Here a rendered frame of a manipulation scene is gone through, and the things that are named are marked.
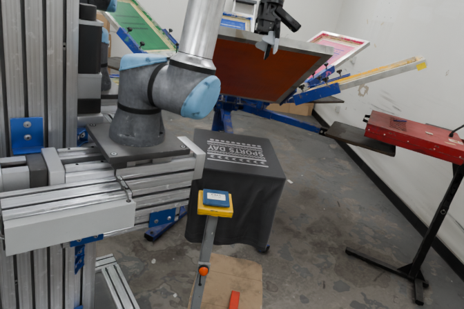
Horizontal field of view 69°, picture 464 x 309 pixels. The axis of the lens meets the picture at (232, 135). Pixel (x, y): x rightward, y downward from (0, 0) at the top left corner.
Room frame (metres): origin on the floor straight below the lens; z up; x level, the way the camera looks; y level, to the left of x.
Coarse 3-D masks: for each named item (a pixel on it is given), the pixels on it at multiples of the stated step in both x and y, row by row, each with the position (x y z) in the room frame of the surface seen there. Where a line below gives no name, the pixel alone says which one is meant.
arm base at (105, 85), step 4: (104, 64) 1.24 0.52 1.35; (104, 68) 1.25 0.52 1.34; (104, 72) 1.24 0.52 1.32; (104, 76) 1.24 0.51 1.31; (108, 76) 1.27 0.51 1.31; (104, 80) 1.23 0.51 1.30; (108, 80) 1.26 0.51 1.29; (104, 84) 1.23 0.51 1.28; (108, 84) 1.25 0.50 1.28; (104, 88) 1.23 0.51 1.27; (108, 88) 1.25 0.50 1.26
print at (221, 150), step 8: (208, 144) 1.63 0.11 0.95; (216, 144) 1.65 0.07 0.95; (224, 144) 1.67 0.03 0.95; (232, 144) 1.69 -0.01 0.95; (240, 144) 1.72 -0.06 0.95; (248, 144) 1.74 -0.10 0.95; (208, 152) 1.53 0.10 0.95; (216, 152) 1.55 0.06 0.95; (224, 152) 1.57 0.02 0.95; (232, 152) 1.59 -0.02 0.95; (240, 152) 1.61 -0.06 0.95; (248, 152) 1.62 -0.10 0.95; (256, 152) 1.65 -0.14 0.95; (216, 160) 1.46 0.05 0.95; (224, 160) 1.48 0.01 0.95; (232, 160) 1.50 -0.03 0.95; (240, 160) 1.51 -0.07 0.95; (248, 160) 1.53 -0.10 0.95; (256, 160) 1.55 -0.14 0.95; (264, 160) 1.57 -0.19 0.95
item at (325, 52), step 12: (228, 36) 1.41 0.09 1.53; (240, 36) 1.42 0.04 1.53; (252, 36) 1.43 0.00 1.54; (288, 48) 1.45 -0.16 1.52; (300, 48) 1.45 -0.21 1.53; (312, 48) 1.46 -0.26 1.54; (324, 48) 1.47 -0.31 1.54; (324, 60) 1.52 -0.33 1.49; (312, 72) 1.64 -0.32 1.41; (300, 84) 1.79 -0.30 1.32; (240, 96) 2.06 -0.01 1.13
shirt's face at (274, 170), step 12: (204, 132) 1.79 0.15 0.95; (216, 132) 1.82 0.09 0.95; (204, 144) 1.62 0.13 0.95; (264, 144) 1.79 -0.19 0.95; (264, 156) 1.62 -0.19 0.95; (216, 168) 1.38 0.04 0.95; (228, 168) 1.40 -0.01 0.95; (240, 168) 1.42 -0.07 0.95; (252, 168) 1.45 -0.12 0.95; (264, 168) 1.47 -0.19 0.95; (276, 168) 1.50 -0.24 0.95
